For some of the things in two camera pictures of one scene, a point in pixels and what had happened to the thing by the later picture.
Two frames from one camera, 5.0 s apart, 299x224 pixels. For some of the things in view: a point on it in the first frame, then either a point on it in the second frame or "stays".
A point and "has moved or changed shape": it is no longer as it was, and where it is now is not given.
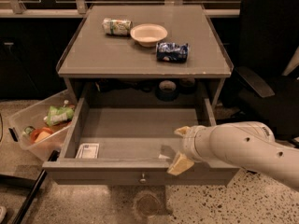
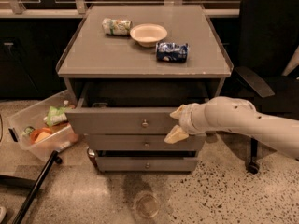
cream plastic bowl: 148,35 stays
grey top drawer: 133,141 has moved or changed shape
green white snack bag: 117,27 stays
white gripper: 189,143 -> 188,119
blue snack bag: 172,52 stays
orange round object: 38,133 stays
